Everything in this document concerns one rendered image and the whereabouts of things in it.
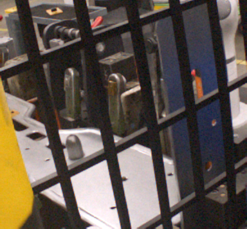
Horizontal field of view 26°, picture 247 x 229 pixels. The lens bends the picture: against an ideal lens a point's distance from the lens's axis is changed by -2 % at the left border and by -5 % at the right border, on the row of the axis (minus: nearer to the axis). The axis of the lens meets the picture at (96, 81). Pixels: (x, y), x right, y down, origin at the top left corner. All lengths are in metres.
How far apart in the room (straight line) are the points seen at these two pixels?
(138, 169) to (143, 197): 0.10
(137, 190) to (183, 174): 0.23
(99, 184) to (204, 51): 0.38
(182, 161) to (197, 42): 0.16
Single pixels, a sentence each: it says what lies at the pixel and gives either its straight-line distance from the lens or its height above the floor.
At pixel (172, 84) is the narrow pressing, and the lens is 0.67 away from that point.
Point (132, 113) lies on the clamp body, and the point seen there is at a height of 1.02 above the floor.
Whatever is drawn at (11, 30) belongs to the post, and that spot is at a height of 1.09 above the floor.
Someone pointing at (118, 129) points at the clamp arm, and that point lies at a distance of 1.19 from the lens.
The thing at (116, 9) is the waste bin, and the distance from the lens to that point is 4.03.
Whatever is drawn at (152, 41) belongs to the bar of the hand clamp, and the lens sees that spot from 0.98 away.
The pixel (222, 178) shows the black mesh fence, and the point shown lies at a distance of 0.31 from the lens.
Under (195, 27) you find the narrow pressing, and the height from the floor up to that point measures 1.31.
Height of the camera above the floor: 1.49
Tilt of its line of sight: 19 degrees down
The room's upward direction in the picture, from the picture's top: 12 degrees counter-clockwise
